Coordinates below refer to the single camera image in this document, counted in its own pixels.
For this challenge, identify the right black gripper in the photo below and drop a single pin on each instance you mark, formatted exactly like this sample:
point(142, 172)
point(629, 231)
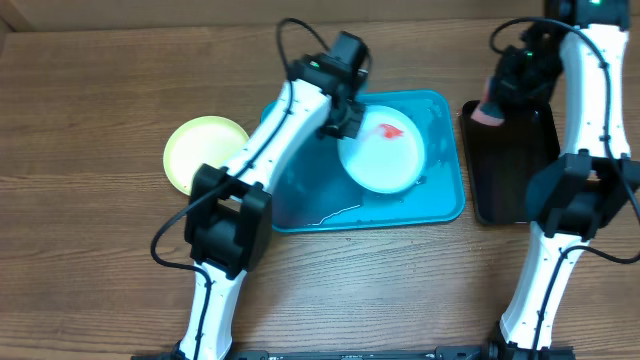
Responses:
point(509, 82)

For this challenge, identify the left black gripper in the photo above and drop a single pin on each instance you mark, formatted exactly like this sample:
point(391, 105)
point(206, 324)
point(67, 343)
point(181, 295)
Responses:
point(355, 128)

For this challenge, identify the pink sponge black scourer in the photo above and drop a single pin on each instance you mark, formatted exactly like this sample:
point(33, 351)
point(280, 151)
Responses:
point(485, 115)

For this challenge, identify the light blue plate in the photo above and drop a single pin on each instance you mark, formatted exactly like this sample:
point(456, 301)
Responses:
point(388, 154)

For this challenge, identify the yellow plate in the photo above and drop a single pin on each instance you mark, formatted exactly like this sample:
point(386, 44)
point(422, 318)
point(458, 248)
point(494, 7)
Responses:
point(210, 140)

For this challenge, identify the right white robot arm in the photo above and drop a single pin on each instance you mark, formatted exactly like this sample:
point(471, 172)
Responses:
point(581, 191)

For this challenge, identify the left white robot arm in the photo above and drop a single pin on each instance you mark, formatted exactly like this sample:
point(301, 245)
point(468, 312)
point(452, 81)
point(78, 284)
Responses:
point(228, 218)

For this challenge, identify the teal plastic tray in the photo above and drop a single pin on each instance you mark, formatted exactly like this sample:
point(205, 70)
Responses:
point(315, 193)

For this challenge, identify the black plastic tray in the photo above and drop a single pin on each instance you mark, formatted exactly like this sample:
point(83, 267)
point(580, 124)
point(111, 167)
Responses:
point(501, 160)

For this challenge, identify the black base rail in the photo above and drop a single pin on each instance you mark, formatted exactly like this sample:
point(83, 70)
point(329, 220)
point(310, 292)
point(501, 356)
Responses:
point(440, 353)

